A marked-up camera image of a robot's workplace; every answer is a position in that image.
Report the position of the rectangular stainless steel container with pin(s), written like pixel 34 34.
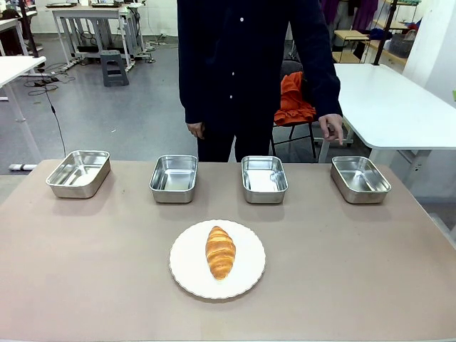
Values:
pixel 80 172
pixel 174 178
pixel 360 180
pixel 264 180

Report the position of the person's right hand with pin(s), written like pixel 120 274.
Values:
pixel 196 130

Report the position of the grey storage basket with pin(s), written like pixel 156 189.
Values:
pixel 400 46

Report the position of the black metal chair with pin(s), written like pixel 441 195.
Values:
pixel 310 137

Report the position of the person's left forearm navy sleeve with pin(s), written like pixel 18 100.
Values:
pixel 326 89

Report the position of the white desk with slim leg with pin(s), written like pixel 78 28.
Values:
pixel 14 67

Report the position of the person in dark navy clothes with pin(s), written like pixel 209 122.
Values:
pixel 238 64

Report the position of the orange jacket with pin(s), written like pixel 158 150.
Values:
pixel 294 103

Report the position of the light wooden shelf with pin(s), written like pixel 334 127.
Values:
pixel 351 35

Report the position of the golden brown croissant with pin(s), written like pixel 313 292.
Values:
pixel 221 253

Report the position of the grey metal workbench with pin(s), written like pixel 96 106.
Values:
pixel 92 14

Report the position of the white scalloped plate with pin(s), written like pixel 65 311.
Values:
pixel 189 263

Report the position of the person's right forearm navy sleeve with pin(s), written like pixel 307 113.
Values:
pixel 192 103

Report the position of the hanging purple clothes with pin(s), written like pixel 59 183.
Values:
pixel 365 12

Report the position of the large white desk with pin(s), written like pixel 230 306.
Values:
pixel 388 99

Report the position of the person's left hand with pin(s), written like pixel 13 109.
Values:
pixel 331 124

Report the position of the grey plastic step stool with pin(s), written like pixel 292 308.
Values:
pixel 114 67

